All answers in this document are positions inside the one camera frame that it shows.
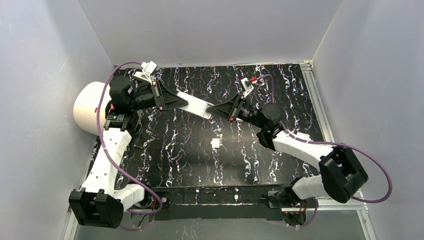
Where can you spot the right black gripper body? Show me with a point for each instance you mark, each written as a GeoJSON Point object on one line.
{"type": "Point", "coordinates": [237, 108]}

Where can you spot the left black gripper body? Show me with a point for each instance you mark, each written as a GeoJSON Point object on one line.
{"type": "Point", "coordinates": [157, 95]}

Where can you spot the white slim remote control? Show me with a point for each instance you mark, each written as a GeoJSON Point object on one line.
{"type": "Point", "coordinates": [195, 105]}

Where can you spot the white remote red label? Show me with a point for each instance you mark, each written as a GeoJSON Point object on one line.
{"type": "Point", "coordinates": [304, 136]}

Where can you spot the small white cover piece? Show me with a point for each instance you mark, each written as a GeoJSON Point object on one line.
{"type": "Point", "coordinates": [216, 143]}

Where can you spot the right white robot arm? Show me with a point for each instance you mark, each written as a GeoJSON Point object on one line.
{"type": "Point", "coordinates": [341, 174]}

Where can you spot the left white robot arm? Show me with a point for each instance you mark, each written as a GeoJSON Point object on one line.
{"type": "Point", "coordinates": [111, 112]}

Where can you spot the small white clip object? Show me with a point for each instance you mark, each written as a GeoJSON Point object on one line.
{"type": "Point", "coordinates": [139, 76]}

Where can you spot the white drum orange lid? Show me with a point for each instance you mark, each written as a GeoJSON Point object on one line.
{"type": "Point", "coordinates": [86, 107]}

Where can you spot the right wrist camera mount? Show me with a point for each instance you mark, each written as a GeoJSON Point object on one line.
{"type": "Point", "coordinates": [247, 85]}

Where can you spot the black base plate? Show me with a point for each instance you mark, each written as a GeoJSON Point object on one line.
{"type": "Point", "coordinates": [232, 202]}

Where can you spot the aluminium frame rail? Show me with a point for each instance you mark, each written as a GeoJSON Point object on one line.
{"type": "Point", "coordinates": [329, 221]}

